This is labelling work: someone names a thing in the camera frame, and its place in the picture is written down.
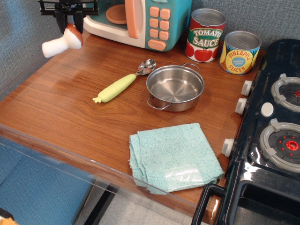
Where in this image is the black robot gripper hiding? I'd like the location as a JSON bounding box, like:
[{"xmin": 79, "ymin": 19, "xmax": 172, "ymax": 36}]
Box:
[{"xmin": 38, "ymin": 0, "xmax": 99, "ymax": 34}]

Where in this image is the plush brown white mushroom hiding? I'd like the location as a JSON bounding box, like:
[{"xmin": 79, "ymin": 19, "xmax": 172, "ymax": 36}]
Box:
[{"xmin": 42, "ymin": 23, "xmax": 83, "ymax": 58}]

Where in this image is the toy teal microwave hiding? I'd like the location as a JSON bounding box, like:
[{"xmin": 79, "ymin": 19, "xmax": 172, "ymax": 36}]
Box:
[{"xmin": 83, "ymin": 0, "xmax": 192, "ymax": 52}]

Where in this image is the small steel pan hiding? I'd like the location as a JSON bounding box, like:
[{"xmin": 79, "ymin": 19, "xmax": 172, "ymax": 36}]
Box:
[{"xmin": 146, "ymin": 63, "xmax": 205, "ymax": 112}]

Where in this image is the tomato sauce can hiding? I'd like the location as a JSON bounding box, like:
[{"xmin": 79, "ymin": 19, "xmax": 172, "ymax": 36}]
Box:
[{"xmin": 185, "ymin": 8, "xmax": 226, "ymax": 62}]

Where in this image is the clear acrylic barrier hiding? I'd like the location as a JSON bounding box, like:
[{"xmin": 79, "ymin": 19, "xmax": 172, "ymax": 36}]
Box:
[{"xmin": 0, "ymin": 125, "xmax": 195, "ymax": 225}]

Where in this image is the teal folded cloth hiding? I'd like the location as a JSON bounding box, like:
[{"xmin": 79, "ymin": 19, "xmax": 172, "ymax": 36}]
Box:
[{"xmin": 129, "ymin": 123, "xmax": 224, "ymax": 195}]

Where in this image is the pineapple slices can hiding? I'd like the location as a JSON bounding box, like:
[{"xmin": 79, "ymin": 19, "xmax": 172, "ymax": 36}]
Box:
[{"xmin": 219, "ymin": 30, "xmax": 262, "ymax": 75}]

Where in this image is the black toy stove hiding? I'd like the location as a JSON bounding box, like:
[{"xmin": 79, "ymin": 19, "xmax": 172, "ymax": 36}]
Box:
[{"xmin": 192, "ymin": 39, "xmax": 300, "ymax": 225}]

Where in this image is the spoon with green handle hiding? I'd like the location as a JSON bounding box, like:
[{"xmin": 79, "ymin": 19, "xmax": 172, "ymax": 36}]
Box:
[{"xmin": 92, "ymin": 59, "xmax": 156, "ymax": 103}]

